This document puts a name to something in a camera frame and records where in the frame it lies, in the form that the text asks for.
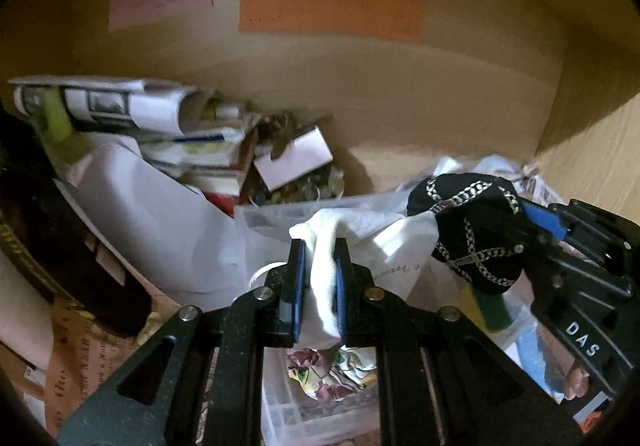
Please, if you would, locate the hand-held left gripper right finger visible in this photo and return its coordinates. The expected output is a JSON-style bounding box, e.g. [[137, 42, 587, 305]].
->
[[332, 238, 585, 446]]

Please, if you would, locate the yellow-green tube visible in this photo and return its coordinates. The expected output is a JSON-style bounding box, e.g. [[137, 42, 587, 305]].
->
[[42, 88, 77, 147]]

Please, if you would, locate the white cloth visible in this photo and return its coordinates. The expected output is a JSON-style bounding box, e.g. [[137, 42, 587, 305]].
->
[[289, 208, 442, 352]]

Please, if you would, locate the dark bag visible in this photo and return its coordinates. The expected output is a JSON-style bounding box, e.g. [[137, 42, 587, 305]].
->
[[0, 115, 152, 338]]

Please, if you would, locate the black chain-print cloth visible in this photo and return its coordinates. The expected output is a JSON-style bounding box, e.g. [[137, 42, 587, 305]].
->
[[406, 173, 540, 297]]

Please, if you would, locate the brown printed paper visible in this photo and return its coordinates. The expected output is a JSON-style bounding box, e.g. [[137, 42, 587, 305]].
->
[[42, 295, 213, 446]]

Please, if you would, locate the orange paper note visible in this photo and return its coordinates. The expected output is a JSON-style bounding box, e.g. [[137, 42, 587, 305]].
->
[[238, 0, 426, 44]]

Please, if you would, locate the rolled newspaper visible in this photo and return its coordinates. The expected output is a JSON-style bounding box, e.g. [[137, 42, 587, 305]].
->
[[9, 76, 217, 137]]

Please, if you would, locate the floral cloth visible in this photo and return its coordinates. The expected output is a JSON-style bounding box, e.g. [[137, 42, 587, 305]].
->
[[285, 346, 379, 402]]

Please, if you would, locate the white card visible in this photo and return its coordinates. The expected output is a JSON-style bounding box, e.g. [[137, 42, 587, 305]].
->
[[252, 125, 335, 193]]

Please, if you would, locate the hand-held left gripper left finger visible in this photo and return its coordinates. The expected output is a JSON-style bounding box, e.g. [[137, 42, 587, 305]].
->
[[57, 237, 308, 446]]

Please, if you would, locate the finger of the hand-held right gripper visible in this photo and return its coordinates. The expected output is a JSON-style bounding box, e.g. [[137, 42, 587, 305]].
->
[[515, 232, 633, 301], [521, 199, 640, 279]]

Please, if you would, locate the green yellow sponge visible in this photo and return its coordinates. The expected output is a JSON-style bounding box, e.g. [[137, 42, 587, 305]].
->
[[462, 283, 514, 333]]

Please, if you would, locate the stack of books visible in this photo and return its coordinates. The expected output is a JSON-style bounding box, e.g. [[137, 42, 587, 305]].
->
[[144, 125, 262, 207]]

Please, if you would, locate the person's right hand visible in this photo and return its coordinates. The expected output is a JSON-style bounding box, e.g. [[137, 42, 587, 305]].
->
[[562, 360, 595, 402]]

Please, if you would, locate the clear plastic storage box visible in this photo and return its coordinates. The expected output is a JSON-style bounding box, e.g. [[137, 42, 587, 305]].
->
[[234, 191, 551, 446]]

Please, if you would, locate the large white paper sheet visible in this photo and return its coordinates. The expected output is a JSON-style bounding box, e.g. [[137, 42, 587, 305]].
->
[[54, 135, 253, 309]]

